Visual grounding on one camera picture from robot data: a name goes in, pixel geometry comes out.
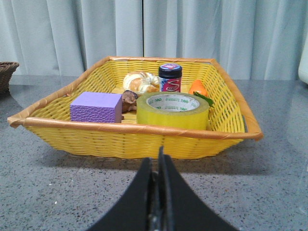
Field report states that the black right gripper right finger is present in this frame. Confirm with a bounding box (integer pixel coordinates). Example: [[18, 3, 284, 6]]
[[157, 146, 236, 231]]

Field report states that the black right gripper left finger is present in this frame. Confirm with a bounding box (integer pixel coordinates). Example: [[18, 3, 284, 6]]
[[89, 158, 152, 231]]

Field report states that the yellow tape roll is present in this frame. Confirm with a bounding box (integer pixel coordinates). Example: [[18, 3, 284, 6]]
[[136, 92, 209, 130]]

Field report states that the purple foam block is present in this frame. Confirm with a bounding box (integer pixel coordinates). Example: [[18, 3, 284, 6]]
[[70, 92, 122, 123]]

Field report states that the brown toy figure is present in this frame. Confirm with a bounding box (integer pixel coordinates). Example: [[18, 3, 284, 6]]
[[122, 90, 138, 113]]

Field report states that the orange toy carrot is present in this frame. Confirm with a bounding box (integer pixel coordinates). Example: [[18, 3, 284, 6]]
[[188, 79, 214, 107]]

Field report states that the yellow woven basket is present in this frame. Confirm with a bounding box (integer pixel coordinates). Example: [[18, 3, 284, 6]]
[[8, 56, 263, 159]]

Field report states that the bread roll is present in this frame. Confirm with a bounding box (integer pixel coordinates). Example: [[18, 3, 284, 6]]
[[123, 71, 159, 95]]

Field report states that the dark lidded gum jar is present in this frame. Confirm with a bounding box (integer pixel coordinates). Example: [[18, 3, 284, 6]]
[[158, 63, 182, 92]]

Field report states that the white curtain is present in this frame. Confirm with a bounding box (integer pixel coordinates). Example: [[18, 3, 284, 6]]
[[0, 0, 308, 80]]

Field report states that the white object at edge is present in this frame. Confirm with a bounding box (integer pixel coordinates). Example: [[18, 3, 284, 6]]
[[298, 52, 308, 84]]

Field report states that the brown wicker basket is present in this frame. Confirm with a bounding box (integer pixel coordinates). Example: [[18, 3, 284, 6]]
[[0, 62, 19, 94]]

